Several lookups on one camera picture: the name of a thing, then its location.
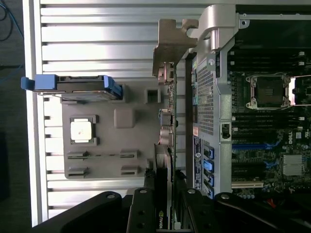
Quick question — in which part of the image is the white expansion slot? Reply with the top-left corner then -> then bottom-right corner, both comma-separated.
231,181 -> 265,189

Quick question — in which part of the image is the black expansion slot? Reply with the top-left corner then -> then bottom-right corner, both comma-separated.
231,171 -> 265,181

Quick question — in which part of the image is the dark expansion slot blue latch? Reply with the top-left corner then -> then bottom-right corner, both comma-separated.
231,161 -> 276,171

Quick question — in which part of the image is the grey parts rack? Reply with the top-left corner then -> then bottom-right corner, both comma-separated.
60,81 -> 187,181

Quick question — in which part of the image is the green motherboard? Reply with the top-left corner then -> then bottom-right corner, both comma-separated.
228,46 -> 311,202

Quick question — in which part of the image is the silver CPU chip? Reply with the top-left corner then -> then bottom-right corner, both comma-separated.
69,118 -> 94,143

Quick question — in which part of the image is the silver chipset heat sink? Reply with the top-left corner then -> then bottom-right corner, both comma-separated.
282,154 -> 306,176

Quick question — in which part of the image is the black open PC case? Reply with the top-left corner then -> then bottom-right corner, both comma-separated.
181,0 -> 311,212

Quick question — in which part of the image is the CPU socket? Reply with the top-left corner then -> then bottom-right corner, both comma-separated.
245,72 -> 292,110

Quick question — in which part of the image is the hard disk blue carrier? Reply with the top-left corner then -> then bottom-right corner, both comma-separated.
20,74 -> 124,102

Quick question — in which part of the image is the metal socket cover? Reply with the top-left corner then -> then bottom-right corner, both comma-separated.
289,76 -> 311,106

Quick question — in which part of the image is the black intrusion switch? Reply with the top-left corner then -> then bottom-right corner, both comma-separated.
220,122 -> 231,140

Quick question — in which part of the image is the blue floor cable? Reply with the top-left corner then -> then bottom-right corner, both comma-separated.
4,0 -> 25,41

